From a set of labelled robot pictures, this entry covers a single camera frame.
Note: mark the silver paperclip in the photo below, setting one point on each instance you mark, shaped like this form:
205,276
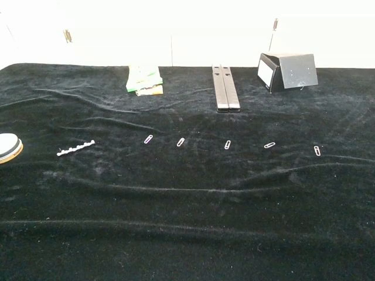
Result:
269,145
149,139
227,145
317,150
180,142

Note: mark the orange yellow snack packet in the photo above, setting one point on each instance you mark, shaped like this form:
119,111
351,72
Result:
150,91

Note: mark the black velvet tablecloth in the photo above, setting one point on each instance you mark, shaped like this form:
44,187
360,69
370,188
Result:
187,205

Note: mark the green snack packet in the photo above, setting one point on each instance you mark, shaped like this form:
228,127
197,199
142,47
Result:
143,77

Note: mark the black cardboard box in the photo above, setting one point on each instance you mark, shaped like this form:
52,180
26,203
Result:
297,71

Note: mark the dark screen hinge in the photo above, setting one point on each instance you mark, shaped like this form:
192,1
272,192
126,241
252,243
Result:
275,24

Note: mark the brass screen hinge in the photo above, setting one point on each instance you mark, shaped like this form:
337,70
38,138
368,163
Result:
67,35

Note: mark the round tin with white lid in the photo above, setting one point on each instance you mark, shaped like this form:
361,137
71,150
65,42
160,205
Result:
7,145

